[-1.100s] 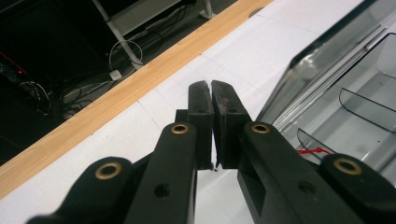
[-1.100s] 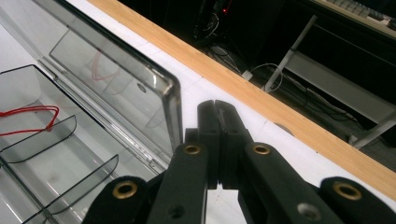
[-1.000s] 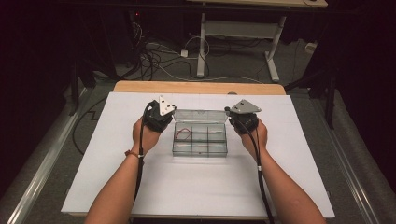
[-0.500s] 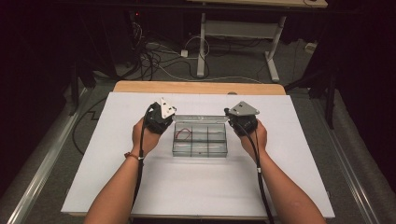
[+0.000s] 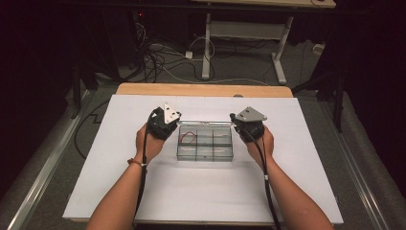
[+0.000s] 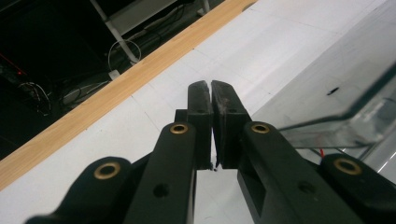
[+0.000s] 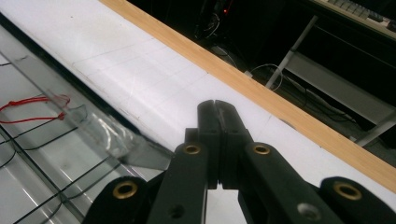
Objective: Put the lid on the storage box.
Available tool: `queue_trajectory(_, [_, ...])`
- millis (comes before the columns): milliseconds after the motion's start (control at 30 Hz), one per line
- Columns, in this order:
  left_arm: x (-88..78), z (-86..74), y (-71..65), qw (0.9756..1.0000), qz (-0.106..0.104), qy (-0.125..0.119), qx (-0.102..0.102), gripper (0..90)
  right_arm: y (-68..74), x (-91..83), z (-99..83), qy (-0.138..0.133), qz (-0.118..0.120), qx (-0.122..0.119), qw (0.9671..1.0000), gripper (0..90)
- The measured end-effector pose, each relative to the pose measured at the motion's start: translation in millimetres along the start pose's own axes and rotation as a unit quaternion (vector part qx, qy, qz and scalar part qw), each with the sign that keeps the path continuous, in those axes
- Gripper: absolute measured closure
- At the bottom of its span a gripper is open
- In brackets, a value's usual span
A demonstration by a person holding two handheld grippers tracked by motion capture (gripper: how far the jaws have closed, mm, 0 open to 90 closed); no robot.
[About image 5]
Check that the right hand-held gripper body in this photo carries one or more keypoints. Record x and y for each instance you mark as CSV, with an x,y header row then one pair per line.
x,y
250,129

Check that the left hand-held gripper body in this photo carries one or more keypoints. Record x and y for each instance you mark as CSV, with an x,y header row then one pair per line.
x,y
159,126

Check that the red rubber band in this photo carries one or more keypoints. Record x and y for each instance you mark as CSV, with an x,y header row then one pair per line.
x,y
182,137

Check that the clear plastic compartment box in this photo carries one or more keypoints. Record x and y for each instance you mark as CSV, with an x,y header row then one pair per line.
x,y
206,150

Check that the person's right hand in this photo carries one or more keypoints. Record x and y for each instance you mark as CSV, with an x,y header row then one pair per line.
x,y
259,150

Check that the person's left hand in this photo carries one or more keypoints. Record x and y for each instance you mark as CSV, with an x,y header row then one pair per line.
x,y
150,148

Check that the wooden table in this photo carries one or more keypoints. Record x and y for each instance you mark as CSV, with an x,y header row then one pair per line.
x,y
198,89

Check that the white power adapter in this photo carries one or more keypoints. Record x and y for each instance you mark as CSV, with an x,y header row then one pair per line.
x,y
189,54

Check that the black stand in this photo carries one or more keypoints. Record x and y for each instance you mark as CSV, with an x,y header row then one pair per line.
x,y
76,92
338,105

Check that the dark cabinet with red light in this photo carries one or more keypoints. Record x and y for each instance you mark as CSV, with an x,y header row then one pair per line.
x,y
124,35

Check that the white power strip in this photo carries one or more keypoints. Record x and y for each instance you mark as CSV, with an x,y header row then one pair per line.
x,y
318,48

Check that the white desk frame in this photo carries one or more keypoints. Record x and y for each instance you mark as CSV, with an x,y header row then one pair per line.
x,y
245,29

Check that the metal floor rail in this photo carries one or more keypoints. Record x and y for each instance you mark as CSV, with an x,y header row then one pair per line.
x,y
44,166
357,172

